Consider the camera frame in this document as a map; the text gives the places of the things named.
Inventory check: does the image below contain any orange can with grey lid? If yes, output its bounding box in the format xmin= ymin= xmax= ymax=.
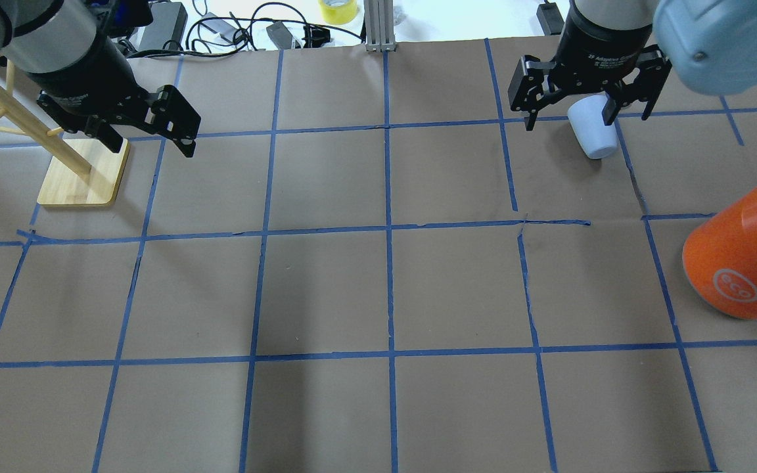
xmin=681 ymin=187 xmax=757 ymax=320

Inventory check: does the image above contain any aluminium frame post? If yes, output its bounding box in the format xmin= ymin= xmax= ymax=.
xmin=363 ymin=0 xmax=397 ymax=52

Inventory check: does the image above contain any yellow tape roll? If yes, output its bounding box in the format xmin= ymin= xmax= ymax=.
xmin=317 ymin=0 xmax=358 ymax=25

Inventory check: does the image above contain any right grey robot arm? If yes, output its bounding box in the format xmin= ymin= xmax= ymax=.
xmin=507 ymin=1 xmax=757 ymax=131

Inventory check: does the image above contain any small black adapter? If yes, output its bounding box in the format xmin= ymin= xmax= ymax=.
xmin=536 ymin=1 xmax=566 ymax=36

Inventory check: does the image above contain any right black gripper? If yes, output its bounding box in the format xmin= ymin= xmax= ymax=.
xmin=509 ymin=3 xmax=671 ymax=131

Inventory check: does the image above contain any black power adapter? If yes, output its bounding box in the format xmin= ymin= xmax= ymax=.
xmin=137 ymin=2 xmax=187 ymax=51

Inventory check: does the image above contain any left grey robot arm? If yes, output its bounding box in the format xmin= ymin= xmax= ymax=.
xmin=0 ymin=1 xmax=201 ymax=158

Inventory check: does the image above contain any black cable bundle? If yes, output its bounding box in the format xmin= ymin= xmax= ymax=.
xmin=185 ymin=2 xmax=363 ymax=58

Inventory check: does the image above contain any wooden cup stand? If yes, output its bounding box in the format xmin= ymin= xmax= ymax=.
xmin=0 ymin=63 xmax=130 ymax=208

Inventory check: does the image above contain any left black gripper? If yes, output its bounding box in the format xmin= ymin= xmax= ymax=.
xmin=25 ymin=32 xmax=201 ymax=158

